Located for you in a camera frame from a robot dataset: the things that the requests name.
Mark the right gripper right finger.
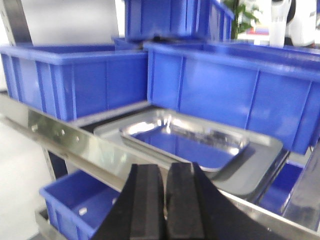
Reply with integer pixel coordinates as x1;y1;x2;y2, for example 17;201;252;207
166;163;278;240

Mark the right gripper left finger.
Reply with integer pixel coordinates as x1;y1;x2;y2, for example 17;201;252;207
92;164;165;240

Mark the small shiny steel tray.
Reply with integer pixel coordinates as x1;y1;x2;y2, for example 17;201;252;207
119;114;250;175

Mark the blue bin lower centre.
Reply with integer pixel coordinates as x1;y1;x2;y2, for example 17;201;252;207
39;170;120;240

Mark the blue bin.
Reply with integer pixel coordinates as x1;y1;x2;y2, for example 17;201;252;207
39;170;120;240
257;161;305;216

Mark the large matte steel tray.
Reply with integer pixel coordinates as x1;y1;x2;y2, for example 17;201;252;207
93;109;286;200

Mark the blue bin lower right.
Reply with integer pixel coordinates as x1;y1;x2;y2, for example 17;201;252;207
257;161;305;216

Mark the large blue crate upper right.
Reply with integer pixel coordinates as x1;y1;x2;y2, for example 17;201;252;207
144;43;320;154

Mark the large blue crate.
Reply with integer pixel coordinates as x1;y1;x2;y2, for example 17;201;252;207
144;43;320;154
0;45;148;121

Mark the large blue crate upper left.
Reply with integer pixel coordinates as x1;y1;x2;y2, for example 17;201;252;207
0;45;148;121

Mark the stacked blue crate top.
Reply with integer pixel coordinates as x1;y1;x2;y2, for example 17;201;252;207
124;0;235;41

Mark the green plant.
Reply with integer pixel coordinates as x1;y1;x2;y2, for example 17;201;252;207
222;0;262;40

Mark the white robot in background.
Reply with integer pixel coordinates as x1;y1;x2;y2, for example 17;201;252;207
269;0;318;48

